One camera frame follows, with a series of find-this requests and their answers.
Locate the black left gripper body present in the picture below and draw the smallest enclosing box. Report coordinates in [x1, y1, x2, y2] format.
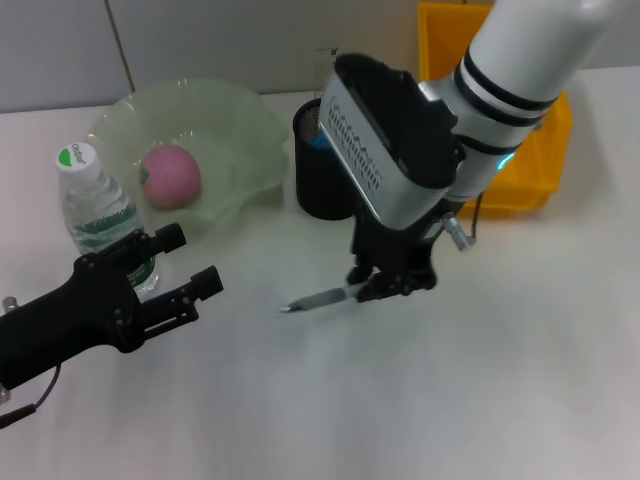
[0, 252, 143, 390]

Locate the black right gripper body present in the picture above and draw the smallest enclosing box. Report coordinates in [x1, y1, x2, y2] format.
[349, 203, 447, 274]

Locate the silver retractable pen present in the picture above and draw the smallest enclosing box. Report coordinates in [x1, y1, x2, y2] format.
[278, 283, 362, 315]

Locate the green label water bottle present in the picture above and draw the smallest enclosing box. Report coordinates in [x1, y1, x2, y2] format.
[54, 141, 162, 302]

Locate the transparent plastic ruler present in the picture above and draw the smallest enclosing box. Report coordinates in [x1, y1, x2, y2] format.
[313, 46, 340, 99]

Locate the pink peach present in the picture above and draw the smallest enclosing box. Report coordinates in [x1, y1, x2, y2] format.
[138, 144, 202, 210]

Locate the black mesh pen holder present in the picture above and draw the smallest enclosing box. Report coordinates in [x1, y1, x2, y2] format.
[292, 97, 360, 222]

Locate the green wavy glass fruit plate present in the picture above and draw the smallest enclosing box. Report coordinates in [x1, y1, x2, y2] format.
[88, 76, 291, 242]

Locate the yellow plastic storage bin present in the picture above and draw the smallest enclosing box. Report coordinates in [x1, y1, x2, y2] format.
[417, 1, 574, 220]

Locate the right gripper cable with connector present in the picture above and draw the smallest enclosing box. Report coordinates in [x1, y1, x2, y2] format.
[441, 191, 487, 252]

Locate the gripper cable with connector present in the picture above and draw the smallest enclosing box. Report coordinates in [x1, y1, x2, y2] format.
[0, 295, 65, 431]
[441, 191, 487, 252]

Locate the left gripper cable with connector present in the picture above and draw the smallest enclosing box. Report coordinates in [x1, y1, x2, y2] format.
[0, 295, 65, 431]

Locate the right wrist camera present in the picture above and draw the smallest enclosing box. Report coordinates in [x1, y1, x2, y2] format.
[319, 52, 467, 232]

